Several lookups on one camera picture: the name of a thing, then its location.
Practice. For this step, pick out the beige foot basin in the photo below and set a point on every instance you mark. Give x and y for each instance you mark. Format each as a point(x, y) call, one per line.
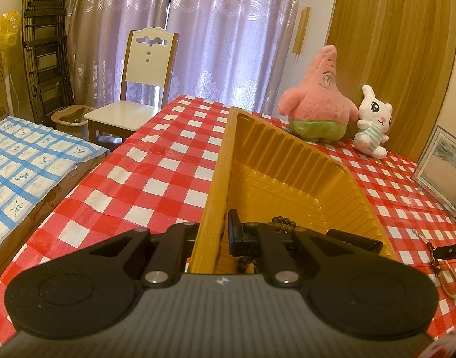
point(65, 119)

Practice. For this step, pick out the silver picture frame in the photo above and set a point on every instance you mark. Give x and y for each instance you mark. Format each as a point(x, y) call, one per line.
point(442, 171)

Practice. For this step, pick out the yellow plastic tray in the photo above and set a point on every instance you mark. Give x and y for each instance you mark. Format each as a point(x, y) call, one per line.
point(287, 164)

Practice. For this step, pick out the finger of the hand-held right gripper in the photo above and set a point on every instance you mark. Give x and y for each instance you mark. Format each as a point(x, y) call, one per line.
point(453, 250)

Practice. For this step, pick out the white wooden chair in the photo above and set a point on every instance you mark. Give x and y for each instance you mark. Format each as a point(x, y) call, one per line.
point(147, 59)

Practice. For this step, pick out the wooden door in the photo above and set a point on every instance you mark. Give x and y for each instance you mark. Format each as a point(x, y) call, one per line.
point(388, 44)

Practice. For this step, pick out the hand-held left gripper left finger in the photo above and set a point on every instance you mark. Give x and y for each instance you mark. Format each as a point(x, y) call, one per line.
point(175, 238)

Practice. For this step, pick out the stack of black folding chairs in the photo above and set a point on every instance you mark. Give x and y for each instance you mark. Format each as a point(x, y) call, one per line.
point(45, 44)

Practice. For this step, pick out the pink starfish plush toy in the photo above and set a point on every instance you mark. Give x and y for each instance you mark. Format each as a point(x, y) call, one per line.
point(313, 104)

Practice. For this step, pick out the purple patterned curtain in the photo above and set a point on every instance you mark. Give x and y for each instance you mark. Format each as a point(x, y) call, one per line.
point(220, 33)

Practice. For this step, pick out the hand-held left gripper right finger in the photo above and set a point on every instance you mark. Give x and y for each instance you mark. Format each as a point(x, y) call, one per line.
point(233, 235)

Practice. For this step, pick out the white rabbit plush toy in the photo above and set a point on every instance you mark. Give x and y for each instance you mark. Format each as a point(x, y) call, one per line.
point(373, 119)

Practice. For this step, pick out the red checked tablecloth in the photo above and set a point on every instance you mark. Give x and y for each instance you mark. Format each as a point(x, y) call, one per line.
point(149, 171)

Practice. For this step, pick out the brown mattress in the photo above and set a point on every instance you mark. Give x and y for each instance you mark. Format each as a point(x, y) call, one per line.
point(41, 209)

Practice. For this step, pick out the yellow plastic bag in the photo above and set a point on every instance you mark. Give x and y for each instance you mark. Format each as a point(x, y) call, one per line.
point(2, 33)

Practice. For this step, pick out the blue checked bed sheet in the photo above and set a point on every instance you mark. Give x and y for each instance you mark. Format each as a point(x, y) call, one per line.
point(23, 167)

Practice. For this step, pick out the black wristwatch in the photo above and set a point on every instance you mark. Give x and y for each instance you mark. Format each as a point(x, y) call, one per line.
point(355, 240)

